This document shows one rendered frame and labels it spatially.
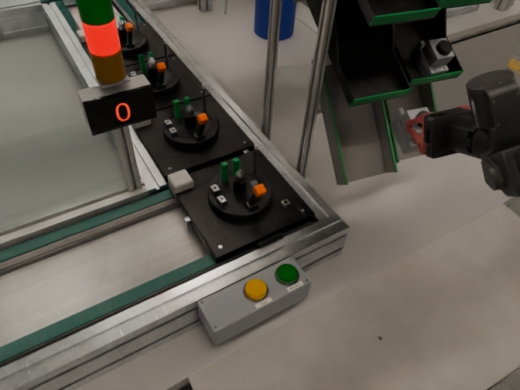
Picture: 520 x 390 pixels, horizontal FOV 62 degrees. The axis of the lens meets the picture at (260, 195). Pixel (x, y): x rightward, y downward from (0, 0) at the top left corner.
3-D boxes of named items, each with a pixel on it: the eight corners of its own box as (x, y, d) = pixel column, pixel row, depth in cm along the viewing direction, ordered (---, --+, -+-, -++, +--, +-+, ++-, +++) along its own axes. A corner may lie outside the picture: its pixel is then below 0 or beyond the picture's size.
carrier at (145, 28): (176, 59, 137) (172, 21, 128) (100, 78, 128) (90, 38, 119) (148, 26, 151) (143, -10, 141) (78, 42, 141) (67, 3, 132)
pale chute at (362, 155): (386, 172, 101) (398, 172, 96) (336, 185, 97) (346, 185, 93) (362, 52, 98) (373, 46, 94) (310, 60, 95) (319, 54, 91)
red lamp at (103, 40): (124, 52, 70) (119, 22, 66) (94, 59, 68) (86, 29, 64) (114, 38, 72) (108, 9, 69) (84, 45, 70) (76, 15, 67)
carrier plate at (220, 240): (313, 219, 95) (315, 213, 93) (216, 264, 86) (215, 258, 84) (258, 154, 108) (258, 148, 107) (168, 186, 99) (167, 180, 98)
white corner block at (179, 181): (194, 193, 98) (193, 180, 95) (176, 200, 97) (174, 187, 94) (186, 179, 101) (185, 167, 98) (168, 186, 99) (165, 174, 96)
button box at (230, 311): (308, 297, 87) (312, 280, 83) (214, 347, 79) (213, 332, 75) (289, 271, 91) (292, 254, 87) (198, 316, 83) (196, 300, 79)
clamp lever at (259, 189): (258, 205, 91) (267, 191, 84) (250, 209, 90) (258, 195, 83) (250, 190, 91) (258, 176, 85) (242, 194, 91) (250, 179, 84)
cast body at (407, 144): (422, 149, 80) (444, 131, 74) (402, 155, 79) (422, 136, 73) (405, 111, 83) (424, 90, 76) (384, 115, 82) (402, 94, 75)
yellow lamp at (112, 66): (130, 79, 73) (124, 53, 70) (100, 87, 71) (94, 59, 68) (120, 65, 76) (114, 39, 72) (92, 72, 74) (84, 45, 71)
